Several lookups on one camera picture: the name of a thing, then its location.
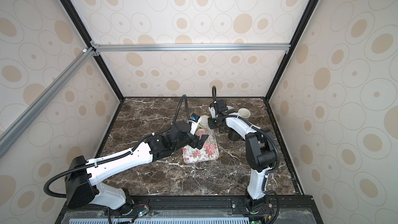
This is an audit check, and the white mug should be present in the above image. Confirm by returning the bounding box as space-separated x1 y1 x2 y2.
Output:
199 115 209 129

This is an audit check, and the grey mug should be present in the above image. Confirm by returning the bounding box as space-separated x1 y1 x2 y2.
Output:
238 108 251 119

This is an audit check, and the black mug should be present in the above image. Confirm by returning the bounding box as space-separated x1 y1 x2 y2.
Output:
228 129 241 142

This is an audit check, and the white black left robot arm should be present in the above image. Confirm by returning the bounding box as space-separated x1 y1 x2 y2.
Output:
44 121 209 210

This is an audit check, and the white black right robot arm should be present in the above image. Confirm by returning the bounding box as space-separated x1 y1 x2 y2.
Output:
208 99 280 200

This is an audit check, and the pink mug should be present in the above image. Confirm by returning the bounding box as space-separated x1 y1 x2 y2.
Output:
195 129 208 138

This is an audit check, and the floral rectangular tray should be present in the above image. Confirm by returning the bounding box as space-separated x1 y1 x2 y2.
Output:
182 129 220 163

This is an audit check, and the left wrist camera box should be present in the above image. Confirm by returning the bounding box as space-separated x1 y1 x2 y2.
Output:
190 113 201 134

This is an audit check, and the horizontal aluminium rail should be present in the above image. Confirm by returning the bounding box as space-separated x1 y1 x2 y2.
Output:
94 43 291 52

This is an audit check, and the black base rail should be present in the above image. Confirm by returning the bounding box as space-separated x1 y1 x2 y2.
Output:
56 196 323 224

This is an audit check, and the right black frame post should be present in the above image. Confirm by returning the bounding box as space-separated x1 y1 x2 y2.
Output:
265 0 320 102

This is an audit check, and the black frame post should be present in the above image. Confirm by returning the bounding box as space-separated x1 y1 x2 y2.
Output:
265 0 320 102
59 0 124 101

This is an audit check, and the slanted left aluminium rail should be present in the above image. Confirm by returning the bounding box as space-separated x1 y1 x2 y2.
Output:
1 47 94 157

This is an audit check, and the left black frame post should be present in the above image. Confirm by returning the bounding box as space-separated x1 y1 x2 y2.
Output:
59 0 124 101

